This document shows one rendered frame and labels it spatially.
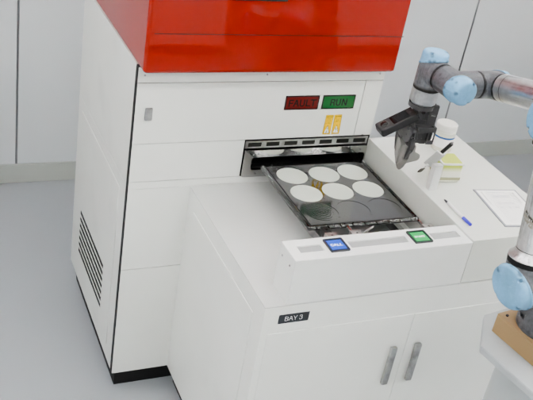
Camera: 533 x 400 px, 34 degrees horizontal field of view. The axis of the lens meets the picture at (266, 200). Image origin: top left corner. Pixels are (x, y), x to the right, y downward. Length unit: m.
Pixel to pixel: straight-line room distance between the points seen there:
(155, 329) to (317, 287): 0.90
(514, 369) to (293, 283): 0.59
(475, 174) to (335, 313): 0.75
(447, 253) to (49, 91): 2.27
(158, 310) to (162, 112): 0.75
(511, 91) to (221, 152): 0.91
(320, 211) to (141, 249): 0.61
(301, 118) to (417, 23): 2.05
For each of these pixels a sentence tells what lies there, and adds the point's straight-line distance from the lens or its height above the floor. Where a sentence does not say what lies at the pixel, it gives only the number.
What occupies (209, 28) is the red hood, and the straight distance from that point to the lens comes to 2.44.
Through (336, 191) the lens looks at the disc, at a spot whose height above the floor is 0.90.
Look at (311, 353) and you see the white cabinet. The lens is 2.41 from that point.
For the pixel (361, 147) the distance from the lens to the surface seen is 2.89.
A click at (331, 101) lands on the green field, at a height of 1.10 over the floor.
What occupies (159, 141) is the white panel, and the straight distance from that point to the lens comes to 2.60.
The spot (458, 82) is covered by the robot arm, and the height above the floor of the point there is 1.39.
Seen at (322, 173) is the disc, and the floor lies 0.90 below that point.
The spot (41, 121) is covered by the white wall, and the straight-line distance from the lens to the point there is 4.17.
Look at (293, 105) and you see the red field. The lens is 2.70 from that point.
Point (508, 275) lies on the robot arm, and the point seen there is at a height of 1.08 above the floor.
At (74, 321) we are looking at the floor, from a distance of 3.43.
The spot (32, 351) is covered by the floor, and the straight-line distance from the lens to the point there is 3.29.
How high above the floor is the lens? 2.16
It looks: 30 degrees down
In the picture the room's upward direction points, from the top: 10 degrees clockwise
